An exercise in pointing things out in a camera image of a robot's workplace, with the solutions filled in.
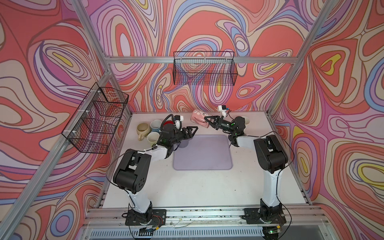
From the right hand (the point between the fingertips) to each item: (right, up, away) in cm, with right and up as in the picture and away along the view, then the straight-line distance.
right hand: (205, 120), depth 86 cm
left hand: (-5, -4, +1) cm, 7 cm away
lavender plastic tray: (0, -20, +11) cm, 23 cm away
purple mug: (-14, -15, +15) cm, 25 cm away
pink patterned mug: (-4, +2, 0) cm, 5 cm away
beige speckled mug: (-41, -6, +16) cm, 45 cm away
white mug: (+30, +1, +16) cm, 34 cm away
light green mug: (-33, -10, +8) cm, 35 cm away
